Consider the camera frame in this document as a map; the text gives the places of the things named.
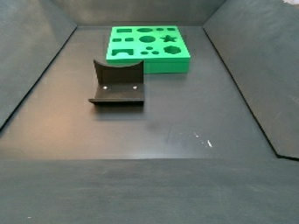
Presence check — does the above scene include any black curved holder stand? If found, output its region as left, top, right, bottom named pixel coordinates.
left=88, top=60, right=146, bottom=105

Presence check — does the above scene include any green shape-sorter box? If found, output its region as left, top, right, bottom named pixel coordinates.
left=106, top=25, right=191, bottom=74

